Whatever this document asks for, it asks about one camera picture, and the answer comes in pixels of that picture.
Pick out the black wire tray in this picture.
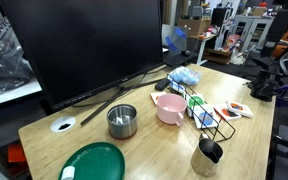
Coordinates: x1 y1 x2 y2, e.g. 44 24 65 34
166 73 237 143

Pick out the black monitor stand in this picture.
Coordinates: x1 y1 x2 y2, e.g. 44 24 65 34
80 77 167 127

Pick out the small white block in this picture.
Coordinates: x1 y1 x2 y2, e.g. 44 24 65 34
61 165 76 180

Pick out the orange box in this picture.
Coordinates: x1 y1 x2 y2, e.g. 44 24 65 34
7 143 28 164

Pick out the black keyboard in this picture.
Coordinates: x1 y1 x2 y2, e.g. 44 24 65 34
162 52 198 69

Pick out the white cabinet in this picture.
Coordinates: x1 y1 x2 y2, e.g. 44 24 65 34
233 14 275 54

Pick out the green speckled plate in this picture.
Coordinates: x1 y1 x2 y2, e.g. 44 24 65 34
58 141 126 180

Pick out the white side table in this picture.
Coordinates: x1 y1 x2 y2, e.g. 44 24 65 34
0 76 43 109

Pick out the clear panel with blue tape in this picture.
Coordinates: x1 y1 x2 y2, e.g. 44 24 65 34
163 24 188 56

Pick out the black power adapter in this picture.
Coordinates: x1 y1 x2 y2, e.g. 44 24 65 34
154 78 171 92

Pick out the black plastic bag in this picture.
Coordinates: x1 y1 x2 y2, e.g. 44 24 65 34
0 41 35 98

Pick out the black camera clamp mount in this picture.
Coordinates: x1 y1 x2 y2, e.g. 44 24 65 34
248 68 280 103

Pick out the pink ceramic mug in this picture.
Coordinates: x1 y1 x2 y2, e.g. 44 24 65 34
155 93 188 127

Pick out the brown wooden crate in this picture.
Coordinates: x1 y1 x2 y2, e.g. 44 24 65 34
203 48 233 65

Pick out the blue white plastic bag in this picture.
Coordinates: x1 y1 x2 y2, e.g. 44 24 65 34
167 65 202 86

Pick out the stainless steel milk pitcher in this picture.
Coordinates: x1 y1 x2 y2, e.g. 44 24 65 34
190 133 224 178

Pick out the stainless steel canister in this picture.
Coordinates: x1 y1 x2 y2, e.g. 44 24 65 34
106 103 139 140

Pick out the flat blue transport book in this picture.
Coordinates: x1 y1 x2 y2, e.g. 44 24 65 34
168 79 187 94

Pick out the white background desk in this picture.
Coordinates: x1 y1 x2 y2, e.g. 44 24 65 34
187 33 218 66

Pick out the orange armchair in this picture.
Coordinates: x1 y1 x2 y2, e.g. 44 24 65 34
272 24 288 59

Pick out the large black computer monitor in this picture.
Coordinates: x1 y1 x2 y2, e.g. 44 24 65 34
0 0 165 111

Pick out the cardboard box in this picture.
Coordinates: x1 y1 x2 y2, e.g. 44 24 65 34
177 17 212 37

